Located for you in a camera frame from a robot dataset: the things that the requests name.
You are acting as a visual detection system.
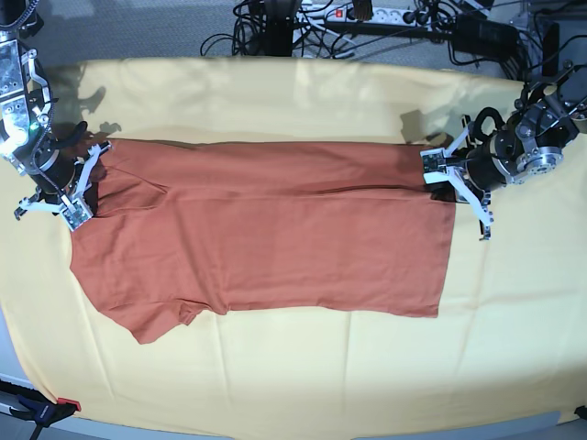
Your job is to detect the black table leg post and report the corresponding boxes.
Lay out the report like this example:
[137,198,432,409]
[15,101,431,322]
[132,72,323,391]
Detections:
[263,0,296,58]

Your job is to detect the orange T-shirt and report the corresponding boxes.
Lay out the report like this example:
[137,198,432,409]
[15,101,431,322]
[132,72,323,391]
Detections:
[71,139,455,344]

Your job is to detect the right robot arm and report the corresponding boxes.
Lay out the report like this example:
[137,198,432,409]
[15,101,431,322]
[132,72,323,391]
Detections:
[1,1,87,209]

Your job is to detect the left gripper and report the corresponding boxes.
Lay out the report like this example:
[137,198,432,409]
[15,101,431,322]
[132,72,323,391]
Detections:
[466,107,504,192]

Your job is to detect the tangled black floor cables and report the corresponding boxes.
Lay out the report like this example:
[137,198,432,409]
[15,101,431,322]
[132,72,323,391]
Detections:
[200,0,359,61]

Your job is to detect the white power strip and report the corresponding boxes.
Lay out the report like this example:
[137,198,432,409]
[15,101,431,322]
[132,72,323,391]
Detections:
[324,4,430,28]

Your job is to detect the black upright box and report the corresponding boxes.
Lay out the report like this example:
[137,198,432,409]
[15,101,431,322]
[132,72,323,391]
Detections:
[541,21,559,77]

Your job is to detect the black power adapter box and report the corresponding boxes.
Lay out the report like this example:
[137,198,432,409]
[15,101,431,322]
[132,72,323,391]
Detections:
[452,15,518,52]

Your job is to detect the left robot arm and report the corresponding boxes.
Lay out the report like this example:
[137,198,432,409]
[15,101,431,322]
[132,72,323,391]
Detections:
[464,60,586,193]

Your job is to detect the black clamp at right edge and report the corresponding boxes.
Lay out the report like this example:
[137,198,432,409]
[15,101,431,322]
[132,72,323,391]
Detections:
[574,405,587,421]

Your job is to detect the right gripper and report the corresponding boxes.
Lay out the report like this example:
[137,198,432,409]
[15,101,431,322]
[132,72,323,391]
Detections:
[31,121,90,204]

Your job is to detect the yellow table cloth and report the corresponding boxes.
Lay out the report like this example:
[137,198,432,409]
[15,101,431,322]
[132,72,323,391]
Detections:
[1,58,586,439]

